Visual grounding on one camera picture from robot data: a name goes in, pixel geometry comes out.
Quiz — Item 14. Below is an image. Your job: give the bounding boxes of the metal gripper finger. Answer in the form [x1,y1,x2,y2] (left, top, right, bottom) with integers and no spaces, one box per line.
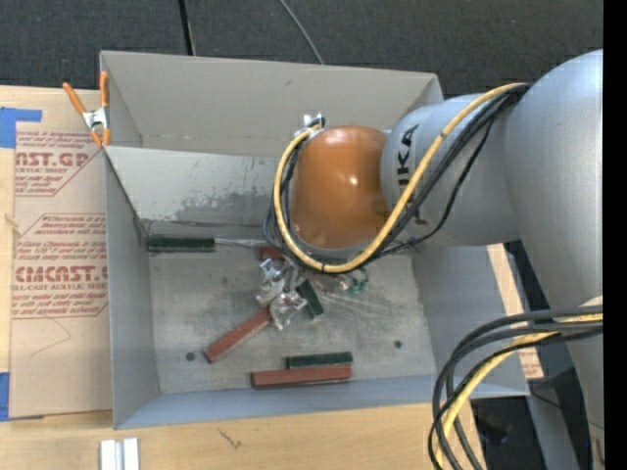
[269,289,309,331]
[257,257,288,307]

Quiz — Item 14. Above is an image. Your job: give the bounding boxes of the dark green flat block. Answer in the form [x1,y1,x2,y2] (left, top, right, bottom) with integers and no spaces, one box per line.
[146,235,217,254]
[296,279,326,320]
[285,351,355,370]

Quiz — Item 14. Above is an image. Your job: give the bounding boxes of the grey metal bin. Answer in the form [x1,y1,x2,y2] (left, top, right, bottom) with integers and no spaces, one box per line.
[99,50,533,431]

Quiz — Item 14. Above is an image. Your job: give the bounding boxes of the brown cardboard board red print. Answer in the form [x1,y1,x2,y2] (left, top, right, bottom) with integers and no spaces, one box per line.
[0,84,115,421]

